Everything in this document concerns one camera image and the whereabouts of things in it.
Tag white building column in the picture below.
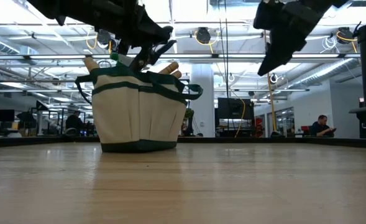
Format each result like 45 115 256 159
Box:
190 63 216 138

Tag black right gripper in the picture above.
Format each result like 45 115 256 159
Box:
257 0 325 77

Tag cream green canvas garden bag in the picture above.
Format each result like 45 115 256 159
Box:
75 63 204 153

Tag garden trowel wooden handle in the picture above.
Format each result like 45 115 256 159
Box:
158 61 180 75

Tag dark green pruning shears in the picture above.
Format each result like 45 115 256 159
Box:
119 39 178 73

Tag black ceiling cable reel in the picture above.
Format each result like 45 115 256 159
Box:
195 27 212 45
96 29 121 54
337 27 355 45

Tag yellow power cord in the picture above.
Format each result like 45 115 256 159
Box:
263 29 277 134

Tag hand cultivator wooden handle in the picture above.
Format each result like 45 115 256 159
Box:
83 57 101 73

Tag long ceiling light bar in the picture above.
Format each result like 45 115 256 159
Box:
0 54 360 60

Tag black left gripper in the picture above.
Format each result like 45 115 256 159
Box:
86 0 174 47

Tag black screen on stand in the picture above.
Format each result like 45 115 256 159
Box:
217 97 255 138

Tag green plastic spray bottle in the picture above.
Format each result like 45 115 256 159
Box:
109 52 134 68

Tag seated person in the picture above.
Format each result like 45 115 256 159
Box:
309 114 338 138

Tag small black background monitor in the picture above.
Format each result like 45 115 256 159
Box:
0 109 16 123

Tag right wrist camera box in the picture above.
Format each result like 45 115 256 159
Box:
253 1 283 30

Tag black aluminium table frame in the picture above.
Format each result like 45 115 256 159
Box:
0 136 366 149

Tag black hanging cable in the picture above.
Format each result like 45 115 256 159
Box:
218 0 230 98

